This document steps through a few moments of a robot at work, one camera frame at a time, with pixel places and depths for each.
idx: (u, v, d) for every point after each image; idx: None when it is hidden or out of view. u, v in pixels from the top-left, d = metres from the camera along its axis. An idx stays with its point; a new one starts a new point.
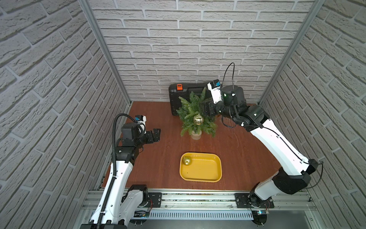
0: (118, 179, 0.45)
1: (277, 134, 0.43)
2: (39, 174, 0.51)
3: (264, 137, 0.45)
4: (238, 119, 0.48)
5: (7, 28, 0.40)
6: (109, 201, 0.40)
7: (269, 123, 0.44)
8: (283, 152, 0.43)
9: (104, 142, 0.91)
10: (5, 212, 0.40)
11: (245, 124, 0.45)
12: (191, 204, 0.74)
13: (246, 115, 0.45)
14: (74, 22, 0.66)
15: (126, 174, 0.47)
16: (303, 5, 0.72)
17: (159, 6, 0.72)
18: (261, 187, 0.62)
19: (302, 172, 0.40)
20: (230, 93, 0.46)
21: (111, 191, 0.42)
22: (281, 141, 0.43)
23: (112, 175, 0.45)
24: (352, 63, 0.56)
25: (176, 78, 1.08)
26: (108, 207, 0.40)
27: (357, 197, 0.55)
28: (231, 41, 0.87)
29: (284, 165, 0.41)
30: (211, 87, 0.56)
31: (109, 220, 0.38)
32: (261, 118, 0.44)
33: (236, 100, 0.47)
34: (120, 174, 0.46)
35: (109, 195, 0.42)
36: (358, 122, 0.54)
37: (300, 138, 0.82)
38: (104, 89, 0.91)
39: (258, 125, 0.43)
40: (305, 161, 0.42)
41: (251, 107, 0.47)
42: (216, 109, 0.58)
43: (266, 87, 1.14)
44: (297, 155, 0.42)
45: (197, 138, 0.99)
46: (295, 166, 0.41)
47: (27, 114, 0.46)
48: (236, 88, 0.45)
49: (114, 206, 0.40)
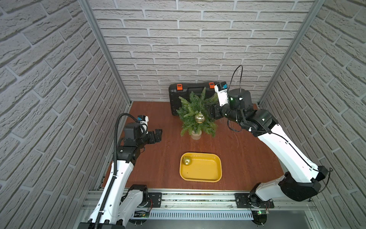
0: (118, 179, 0.45)
1: (286, 140, 0.42)
2: (39, 174, 0.51)
3: (273, 142, 0.43)
4: (245, 123, 0.46)
5: (7, 28, 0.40)
6: (109, 201, 0.41)
7: (278, 128, 0.43)
8: (292, 160, 0.41)
9: (104, 142, 0.91)
10: (5, 212, 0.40)
11: (253, 129, 0.44)
12: (191, 204, 0.74)
13: (254, 120, 0.43)
14: (74, 22, 0.66)
15: (126, 174, 0.47)
16: (303, 5, 0.72)
17: (159, 6, 0.72)
18: (263, 188, 0.61)
19: (312, 180, 0.39)
20: (237, 97, 0.45)
21: (111, 190, 0.42)
22: (289, 147, 0.41)
23: (113, 175, 0.45)
24: (352, 63, 0.56)
25: (176, 78, 1.08)
26: (107, 207, 0.40)
27: (357, 197, 0.55)
28: (231, 41, 0.87)
29: (292, 172, 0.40)
30: (218, 90, 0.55)
31: (107, 220, 0.38)
32: (270, 123, 0.43)
33: (243, 104, 0.46)
34: (120, 174, 0.46)
35: (108, 195, 0.41)
36: (358, 122, 0.54)
37: (300, 138, 0.82)
38: (104, 89, 0.91)
39: (266, 130, 0.42)
40: (315, 167, 0.40)
41: (259, 112, 0.45)
42: (222, 111, 0.58)
43: (266, 87, 1.14)
44: (306, 161, 0.41)
45: (197, 138, 0.99)
46: (304, 174, 0.40)
47: (27, 114, 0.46)
48: (244, 92, 0.43)
49: (112, 206, 0.40)
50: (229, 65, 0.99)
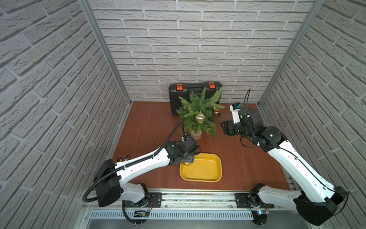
0: (152, 160, 0.48)
1: (295, 156, 0.43)
2: (39, 174, 0.51)
3: (282, 158, 0.45)
4: (253, 138, 0.51)
5: (7, 28, 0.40)
6: (133, 166, 0.44)
7: (287, 144, 0.45)
8: (304, 176, 0.41)
9: (104, 142, 0.91)
10: (5, 212, 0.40)
11: (261, 144, 0.47)
12: (191, 204, 0.74)
13: (262, 136, 0.47)
14: (74, 22, 0.66)
15: (159, 164, 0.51)
16: (303, 5, 0.72)
17: (159, 6, 0.72)
18: (271, 194, 0.59)
19: (327, 199, 0.38)
20: (246, 114, 0.51)
21: (142, 162, 0.46)
22: (300, 163, 0.42)
23: (153, 154, 0.49)
24: (352, 63, 0.56)
25: (176, 78, 1.08)
26: (128, 169, 0.43)
27: (357, 197, 0.55)
28: (231, 41, 0.87)
29: (307, 191, 0.42)
30: (232, 109, 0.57)
31: (119, 177, 0.41)
32: (278, 140, 0.46)
33: (251, 121, 0.51)
34: (156, 160, 0.48)
35: (137, 163, 0.45)
36: (358, 122, 0.54)
37: (300, 138, 0.82)
38: (104, 89, 0.91)
39: (274, 146, 0.45)
40: (330, 187, 0.39)
41: (268, 128, 0.49)
42: (235, 128, 0.63)
43: (266, 87, 1.14)
44: (320, 180, 0.40)
45: (197, 138, 0.99)
46: (317, 191, 0.39)
47: (27, 115, 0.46)
48: (252, 110, 0.49)
49: (131, 172, 0.44)
50: (229, 65, 0.99)
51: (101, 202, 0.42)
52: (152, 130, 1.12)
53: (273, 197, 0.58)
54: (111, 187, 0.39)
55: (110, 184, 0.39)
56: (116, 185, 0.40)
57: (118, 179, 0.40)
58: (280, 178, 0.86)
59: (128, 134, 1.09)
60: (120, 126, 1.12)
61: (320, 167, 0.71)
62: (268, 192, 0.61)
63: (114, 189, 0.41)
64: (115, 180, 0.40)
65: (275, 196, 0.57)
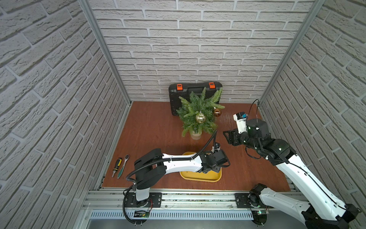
0: (189, 162, 0.52)
1: (305, 172, 0.42)
2: (38, 174, 0.51)
3: (292, 173, 0.44)
4: (262, 151, 0.50)
5: (7, 28, 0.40)
6: (176, 162, 0.49)
7: (296, 158, 0.44)
8: (316, 194, 0.41)
9: (104, 142, 0.91)
10: (5, 212, 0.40)
11: (270, 157, 0.47)
12: (191, 204, 0.74)
13: (271, 149, 0.47)
14: (74, 22, 0.66)
15: (192, 168, 0.56)
16: (303, 5, 0.72)
17: (159, 6, 0.72)
18: (275, 200, 0.58)
19: (338, 218, 0.37)
20: (254, 126, 0.50)
21: (182, 161, 0.51)
22: (309, 179, 0.42)
23: (191, 157, 0.54)
24: (352, 63, 0.56)
25: (176, 78, 1.08)
26: (172, 163, 0.47)
27: (358, 197, 0.55)
28: (231, 41, 0.87)
29: (317, 208, 0.42)
30: (236, 118, 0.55)
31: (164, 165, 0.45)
32: (287, 153, 0.45)
33: (260, 134, 0.50)
34: (192, 163, 0.53)
35: (180, 161, 0.50)
36: (358, 122, 0.54)
37: (301, 138, 0.82)
38: (104, 89, 0.91)
39: (283, 161, 0.44)
40: (340, 204, 0.39)
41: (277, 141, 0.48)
42: (240, 138, 0.61)
43: (266, 87, 1.14)
44: (330, 197, 0.39)
45: (197, 138, 0.99)
46: (329, 209, 0.39)
47: (27, 115, 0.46)
48: (261, 122, 0.49)
49: (173, 167, 0.48)
50: (229, 65, 0.99)
51: (139, 186, 0.46)
52: (152, 130, 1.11)
53: (277, 203, 0.58)
54: (158, 173, 0.43)
55: (156, 171, 0.44)
56: (161, 173, 0.44)
57: (165, 169, 0.44)
58: (280, 177, 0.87)
59: (128, 134, 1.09)
60: (120, 126, 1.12)
61: (320, 167, 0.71)
62: (271, 196, 0.60)
63: (157, 176, 0.45)
64: (162, 167, 0.44)
65: (279, 202, 0.56)
